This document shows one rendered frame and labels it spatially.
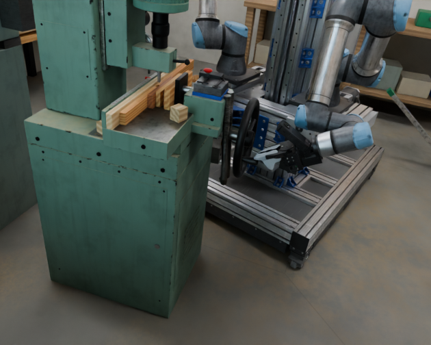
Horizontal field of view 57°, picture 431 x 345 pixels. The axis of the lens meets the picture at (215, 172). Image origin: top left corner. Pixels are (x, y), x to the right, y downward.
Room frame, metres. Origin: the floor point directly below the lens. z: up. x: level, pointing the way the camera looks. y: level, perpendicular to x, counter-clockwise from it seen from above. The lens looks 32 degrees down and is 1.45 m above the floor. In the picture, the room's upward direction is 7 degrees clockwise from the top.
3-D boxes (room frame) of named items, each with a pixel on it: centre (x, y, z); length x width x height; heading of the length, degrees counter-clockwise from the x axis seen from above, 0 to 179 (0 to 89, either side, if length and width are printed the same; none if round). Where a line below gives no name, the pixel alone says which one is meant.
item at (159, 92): (1.35, 0.20, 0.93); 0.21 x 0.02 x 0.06; 167
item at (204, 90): (1.29, 0.05, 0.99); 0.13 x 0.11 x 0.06; 167
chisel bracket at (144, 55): (1.36, 0.26, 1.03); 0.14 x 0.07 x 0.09; 77
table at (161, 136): (1.31, 0.14, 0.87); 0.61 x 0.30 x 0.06; 167
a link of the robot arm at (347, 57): (1.72, -0.44, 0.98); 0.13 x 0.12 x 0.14; 74
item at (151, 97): (1.33, 0.22, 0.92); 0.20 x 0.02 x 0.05; 167
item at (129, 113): (1.39, 0.23, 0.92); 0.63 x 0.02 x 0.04; 167
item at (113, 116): (1.34, 0.26, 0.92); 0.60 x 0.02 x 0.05; 167
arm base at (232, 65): (1.98, -0.02, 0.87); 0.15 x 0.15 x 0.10
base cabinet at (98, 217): (1.37, 0.35, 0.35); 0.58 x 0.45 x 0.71; 77
